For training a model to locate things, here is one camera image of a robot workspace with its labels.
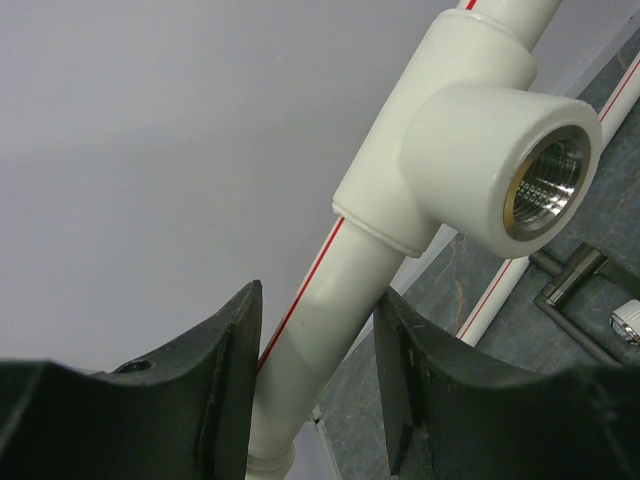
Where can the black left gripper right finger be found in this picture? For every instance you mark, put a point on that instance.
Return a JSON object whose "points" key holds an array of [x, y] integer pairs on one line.
{"points": [[451, 411]]}

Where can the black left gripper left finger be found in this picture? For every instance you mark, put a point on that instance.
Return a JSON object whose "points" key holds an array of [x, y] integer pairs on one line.
{"points": [[181, 411]]}

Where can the dark bronze faucet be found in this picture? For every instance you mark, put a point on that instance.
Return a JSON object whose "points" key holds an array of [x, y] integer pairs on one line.
{"points": [[582, 293]]}

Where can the white PVC pipe frame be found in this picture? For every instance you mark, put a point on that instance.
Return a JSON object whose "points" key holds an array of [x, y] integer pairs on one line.
{"points": [[462, 141]]}

